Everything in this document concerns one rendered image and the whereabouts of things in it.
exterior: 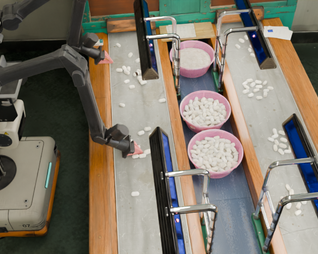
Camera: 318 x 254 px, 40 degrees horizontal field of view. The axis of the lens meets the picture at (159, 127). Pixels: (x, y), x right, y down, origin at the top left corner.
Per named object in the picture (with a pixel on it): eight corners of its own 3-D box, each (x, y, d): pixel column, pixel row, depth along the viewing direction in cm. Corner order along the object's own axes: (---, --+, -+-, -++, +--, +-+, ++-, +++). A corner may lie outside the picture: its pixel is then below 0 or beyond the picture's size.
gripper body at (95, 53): (103, 46, 240) (91, 40, 236) (103, 58, 234) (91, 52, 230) (96, 54, 244) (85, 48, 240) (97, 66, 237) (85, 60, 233)
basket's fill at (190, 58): (175, 79, 257) (175, 72, 253) (170, 55, 272) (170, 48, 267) (213, 76, 258) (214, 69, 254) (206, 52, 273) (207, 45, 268)
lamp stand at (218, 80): (217, 97, 248) (224, 32, 214) (211, 73, 261) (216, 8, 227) (250, 93, 249) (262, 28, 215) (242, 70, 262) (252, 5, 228)
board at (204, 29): (161, 42, 267) (161, 40, 266) (159, 27, 277) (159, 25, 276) (215, 37, 269) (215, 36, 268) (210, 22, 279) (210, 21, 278)
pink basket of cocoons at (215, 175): (191, 186, 209) (192, 175, 202) (183, 143, 226) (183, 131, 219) (246, 181, 210) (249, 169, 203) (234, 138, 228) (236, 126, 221)
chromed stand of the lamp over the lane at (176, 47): (147, 103, 246) (143, 39, 212) (144, 79, 259) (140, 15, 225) (180, 100, 247) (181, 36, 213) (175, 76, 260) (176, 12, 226)
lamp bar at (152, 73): (142, 81, 205) (141, 69, 199) (133, 5, 246) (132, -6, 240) (159, 79, 205) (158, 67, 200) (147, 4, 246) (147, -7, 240)
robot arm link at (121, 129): (94, 126, 204) (92, 139, 198) (108, 113, 198) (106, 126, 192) (115, 137, 210) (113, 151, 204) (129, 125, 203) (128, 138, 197)
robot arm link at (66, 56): (73, 37, 169) (69, 53, 162) (90, 63, 178) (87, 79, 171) (-22, 68, 181) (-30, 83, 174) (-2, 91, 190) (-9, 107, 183)
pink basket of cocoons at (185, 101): (195, 146, 225) (196, 134, 218) (170, 113, 241) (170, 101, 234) (239, 127, 233) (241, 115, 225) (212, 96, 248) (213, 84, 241)
